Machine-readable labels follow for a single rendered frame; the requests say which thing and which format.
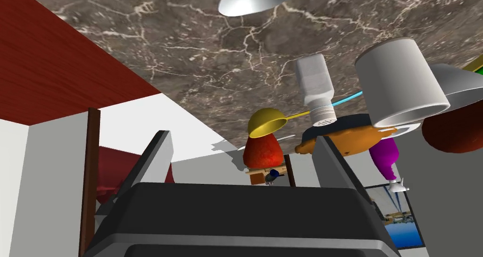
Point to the wooden wall shelf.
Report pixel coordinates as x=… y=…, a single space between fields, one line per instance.
x=260 y=176

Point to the green and yellow object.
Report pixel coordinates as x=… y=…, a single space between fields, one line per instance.
x=476 y=65

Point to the dark red apple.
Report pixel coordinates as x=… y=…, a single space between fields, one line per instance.
x=456 y=130

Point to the purple bottle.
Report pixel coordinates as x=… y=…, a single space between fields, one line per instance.
x=385 y=157

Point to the framed wall picture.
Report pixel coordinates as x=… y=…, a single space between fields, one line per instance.
x=400 y=219

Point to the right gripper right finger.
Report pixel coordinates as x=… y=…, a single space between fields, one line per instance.
x=330 y=166

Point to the blue thin stick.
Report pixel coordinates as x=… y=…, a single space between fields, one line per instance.
x=347 y=97

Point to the white mug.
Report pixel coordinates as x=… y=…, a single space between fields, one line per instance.
x=396 y=83

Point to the yellow measuring spoon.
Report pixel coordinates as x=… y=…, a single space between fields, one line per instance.
x=264 y=123

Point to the white salt shaker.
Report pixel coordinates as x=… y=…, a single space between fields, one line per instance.
x=315 y=83

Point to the red bed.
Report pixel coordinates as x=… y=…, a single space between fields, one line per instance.
x=113 y=170

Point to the white plate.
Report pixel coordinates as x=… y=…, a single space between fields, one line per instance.
x=409 y=128

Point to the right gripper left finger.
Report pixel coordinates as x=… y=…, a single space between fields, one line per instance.
x=154 y=162

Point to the black plate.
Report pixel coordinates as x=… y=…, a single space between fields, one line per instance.
x=351 y=120

